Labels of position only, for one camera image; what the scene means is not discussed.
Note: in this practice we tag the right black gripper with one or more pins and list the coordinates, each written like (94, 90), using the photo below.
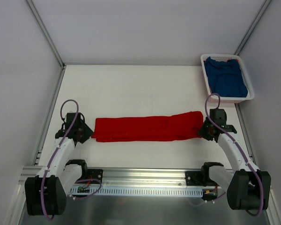
(205, 131)

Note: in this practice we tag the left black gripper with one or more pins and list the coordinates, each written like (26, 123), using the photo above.
(85, 132)

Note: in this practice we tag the red t shirt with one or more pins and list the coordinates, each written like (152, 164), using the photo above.
(177, 127)

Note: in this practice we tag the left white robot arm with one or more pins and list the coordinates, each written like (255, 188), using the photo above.
(46, 192)

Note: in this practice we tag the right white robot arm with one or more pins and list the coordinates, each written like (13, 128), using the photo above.
(247, 187)

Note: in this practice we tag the white plastic basket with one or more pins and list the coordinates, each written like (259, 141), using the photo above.
(246, 79)

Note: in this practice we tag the blue t shirt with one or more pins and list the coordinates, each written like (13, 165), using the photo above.
(225, 78)

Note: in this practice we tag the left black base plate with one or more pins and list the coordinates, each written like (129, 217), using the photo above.
(90, 176)

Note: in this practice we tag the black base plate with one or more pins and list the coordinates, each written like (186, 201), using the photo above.
(90, 176)
(194, 178)

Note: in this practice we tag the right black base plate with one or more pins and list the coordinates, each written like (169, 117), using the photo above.
(194, 178)

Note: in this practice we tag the aluminium mounting rail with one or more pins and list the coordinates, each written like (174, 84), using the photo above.
(145, 177)

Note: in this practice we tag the white slotted cable duct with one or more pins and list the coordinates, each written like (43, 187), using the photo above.
(137, 191)

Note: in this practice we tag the left aluminium frame post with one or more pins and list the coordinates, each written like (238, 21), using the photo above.
(40, 23)

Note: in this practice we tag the aluminium frame post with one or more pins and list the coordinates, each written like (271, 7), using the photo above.
(253, 25)
(40, 23)

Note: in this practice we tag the right aluminium frame post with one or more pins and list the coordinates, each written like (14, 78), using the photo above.
(253, 25)

